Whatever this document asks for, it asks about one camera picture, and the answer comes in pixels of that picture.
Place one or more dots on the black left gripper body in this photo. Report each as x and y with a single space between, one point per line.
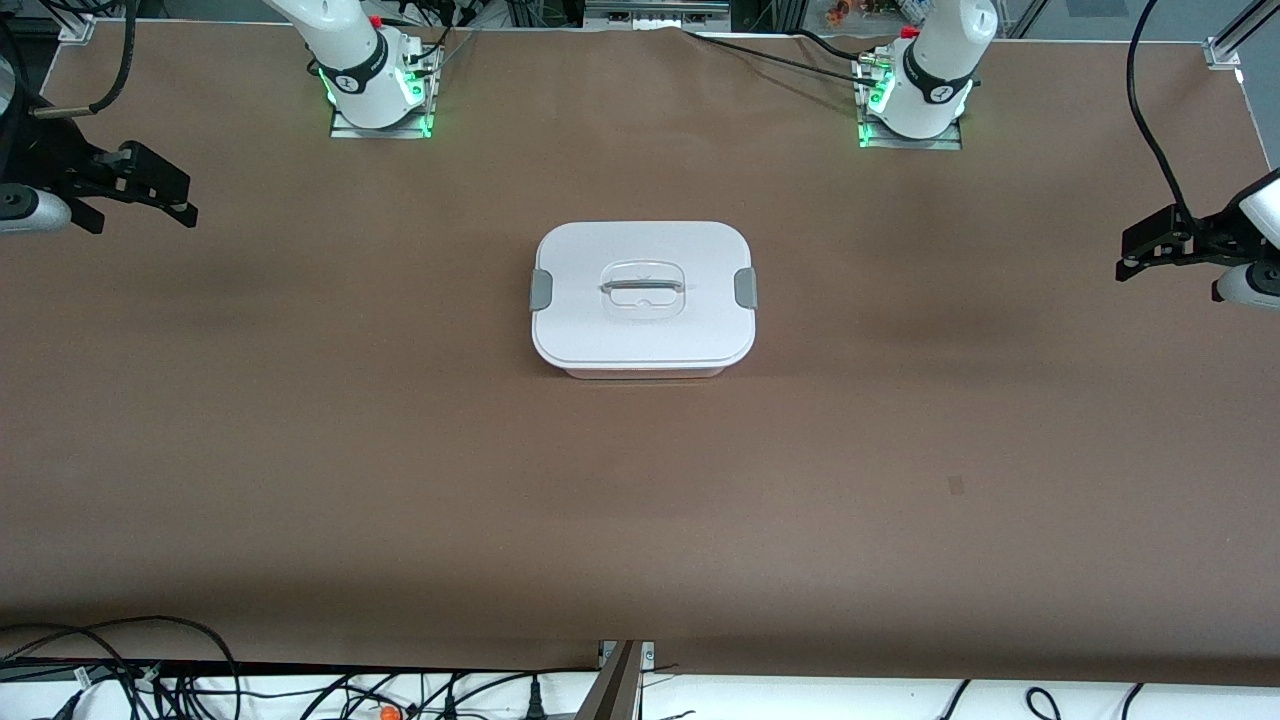
1216 240

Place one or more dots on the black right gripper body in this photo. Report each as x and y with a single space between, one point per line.
40 157

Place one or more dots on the white container lid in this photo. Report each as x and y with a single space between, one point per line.
640 335

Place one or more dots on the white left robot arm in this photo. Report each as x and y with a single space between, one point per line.
935 60

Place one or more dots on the pink plastic box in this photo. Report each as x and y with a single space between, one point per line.
640 373

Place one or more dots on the black power plug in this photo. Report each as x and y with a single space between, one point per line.
535 705

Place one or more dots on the aluminium corner bracket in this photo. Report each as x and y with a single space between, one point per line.
76 27

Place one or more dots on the aluminium frame profile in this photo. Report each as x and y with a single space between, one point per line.
1225 50

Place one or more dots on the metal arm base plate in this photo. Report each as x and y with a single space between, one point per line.
950 144
390 131

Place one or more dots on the aluminium frame strut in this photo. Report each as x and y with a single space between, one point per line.
615 690

